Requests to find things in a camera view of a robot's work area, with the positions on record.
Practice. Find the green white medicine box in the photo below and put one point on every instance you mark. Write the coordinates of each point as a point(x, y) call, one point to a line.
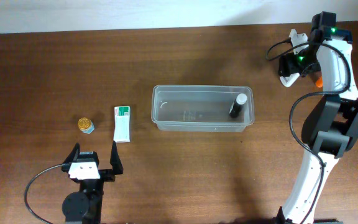
point(122, 117)

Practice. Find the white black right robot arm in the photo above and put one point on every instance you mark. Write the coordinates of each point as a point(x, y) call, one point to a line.
point(331, 129)

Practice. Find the small jar gold lid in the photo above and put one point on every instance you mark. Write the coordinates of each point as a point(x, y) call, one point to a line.
point(85, 125)

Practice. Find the clear plastic container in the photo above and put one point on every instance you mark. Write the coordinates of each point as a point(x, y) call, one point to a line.
point(202, 108)

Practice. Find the white tube bottle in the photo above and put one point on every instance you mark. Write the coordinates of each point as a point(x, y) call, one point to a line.
point(290, 80)

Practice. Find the orange tablet tube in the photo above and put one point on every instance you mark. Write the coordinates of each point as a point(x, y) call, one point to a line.
point(319, 82)

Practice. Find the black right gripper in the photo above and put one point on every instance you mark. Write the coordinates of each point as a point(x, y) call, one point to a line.
point(287, 65)

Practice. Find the black bottle white cap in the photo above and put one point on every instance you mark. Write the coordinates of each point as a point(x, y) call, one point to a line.
point(238, 105)

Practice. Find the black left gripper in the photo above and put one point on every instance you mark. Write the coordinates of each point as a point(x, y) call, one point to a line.
point(109, 174)

